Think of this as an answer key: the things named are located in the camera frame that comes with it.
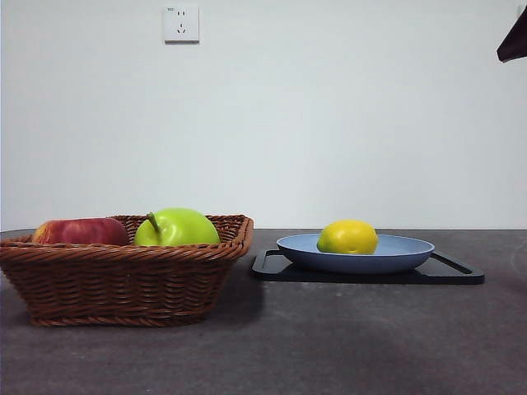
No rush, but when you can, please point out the yellow lemon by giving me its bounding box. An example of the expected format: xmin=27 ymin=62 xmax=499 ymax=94
xmin=316 ymin=219 xmax=379 ymax=256

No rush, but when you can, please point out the blue round plate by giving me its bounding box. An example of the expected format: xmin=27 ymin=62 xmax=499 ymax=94
xmin=276 ymin=233 xmax=435 ymax=276

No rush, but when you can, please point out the brown woven wicker basket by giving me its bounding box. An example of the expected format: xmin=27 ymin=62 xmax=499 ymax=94
xmin=0 ymin=213 xmax=255 ymax=328

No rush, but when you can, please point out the black rectangular tray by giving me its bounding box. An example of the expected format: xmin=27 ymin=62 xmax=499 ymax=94
xmin=251 ymin=248 xmax=486 ymax=285

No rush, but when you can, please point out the green apple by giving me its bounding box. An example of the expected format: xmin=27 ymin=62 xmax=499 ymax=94
xmin=133 ymin=207 xmax=222 ymax=248

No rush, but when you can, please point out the red apple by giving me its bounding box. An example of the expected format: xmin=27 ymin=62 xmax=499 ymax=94
xmin=31 ymin=216 xmax=129 ymax=247

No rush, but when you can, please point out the white wall socket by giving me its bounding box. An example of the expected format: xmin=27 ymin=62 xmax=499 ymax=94
xmin=164 ymin=5 xmax=201 ymax=44

